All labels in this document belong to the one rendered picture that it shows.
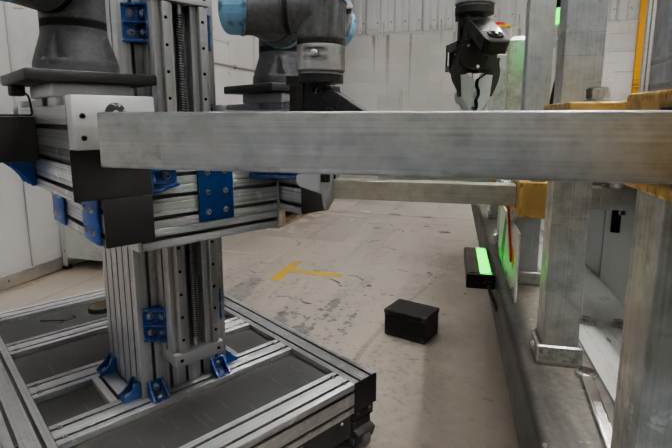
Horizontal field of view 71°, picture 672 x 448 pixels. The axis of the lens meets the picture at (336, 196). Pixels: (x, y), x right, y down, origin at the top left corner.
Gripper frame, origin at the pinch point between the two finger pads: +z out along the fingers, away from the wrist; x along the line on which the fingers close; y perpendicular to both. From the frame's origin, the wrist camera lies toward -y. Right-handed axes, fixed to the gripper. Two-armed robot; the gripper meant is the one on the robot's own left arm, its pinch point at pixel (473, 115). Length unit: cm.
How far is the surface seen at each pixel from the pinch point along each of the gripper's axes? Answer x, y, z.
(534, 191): 2.2, -27.6, 10.1
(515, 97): -9.4, 2.6, -3.6
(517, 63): -9.4, 2.6, -10.0
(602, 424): 10, -55, 25
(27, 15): 181, 215, -57
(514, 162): 26, -68, 2
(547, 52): -1.8, -21.2, -9.0
